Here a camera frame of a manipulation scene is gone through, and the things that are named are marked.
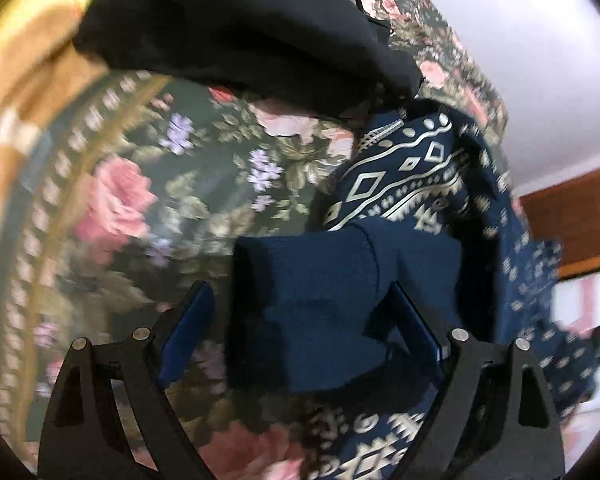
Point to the floral bedspread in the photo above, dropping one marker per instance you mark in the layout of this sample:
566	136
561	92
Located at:
130	200

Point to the orange brown blanket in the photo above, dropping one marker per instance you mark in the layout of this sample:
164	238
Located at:
30	60

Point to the navy patterned zip hoodie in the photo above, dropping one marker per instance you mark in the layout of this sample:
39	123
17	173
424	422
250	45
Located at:
410	185

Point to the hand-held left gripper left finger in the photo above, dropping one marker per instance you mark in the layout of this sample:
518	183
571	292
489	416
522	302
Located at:
185	335

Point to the black garment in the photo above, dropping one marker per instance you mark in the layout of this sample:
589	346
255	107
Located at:
230	25

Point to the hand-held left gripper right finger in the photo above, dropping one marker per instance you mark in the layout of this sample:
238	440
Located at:
422	330

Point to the wooden wardrobe cabinet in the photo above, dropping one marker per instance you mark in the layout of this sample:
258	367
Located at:
570	220

